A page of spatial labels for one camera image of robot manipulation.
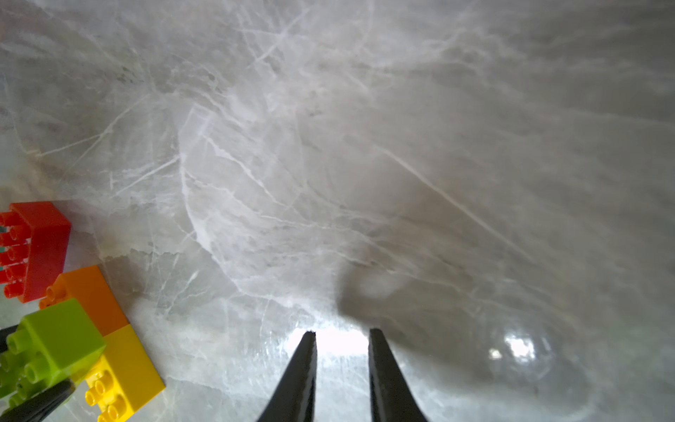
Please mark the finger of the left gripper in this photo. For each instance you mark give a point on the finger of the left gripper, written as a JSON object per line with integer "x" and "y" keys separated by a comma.
{"x": 37, "y": 408}

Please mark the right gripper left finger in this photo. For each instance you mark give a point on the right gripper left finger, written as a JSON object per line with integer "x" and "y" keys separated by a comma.
{"x": 294, "y": 397}

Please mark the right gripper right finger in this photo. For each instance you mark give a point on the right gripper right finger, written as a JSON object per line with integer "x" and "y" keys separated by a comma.
{"x": 390, "y": 395}

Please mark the lime green lego brick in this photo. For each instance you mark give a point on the lime green lego brick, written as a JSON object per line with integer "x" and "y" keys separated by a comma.
{"x": 49, "y": 346}

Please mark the yellow lego brick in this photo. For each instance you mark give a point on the yellow lego brick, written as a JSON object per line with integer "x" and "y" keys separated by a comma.
{"x": 124, "y": 378}

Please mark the orange lego brick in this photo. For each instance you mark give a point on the orange lego brick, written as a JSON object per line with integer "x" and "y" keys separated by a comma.
{"x": 89, "y": 287}

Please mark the red lego brick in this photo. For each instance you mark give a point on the red lego brick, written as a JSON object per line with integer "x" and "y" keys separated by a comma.
{"x": 34, "y": 239}

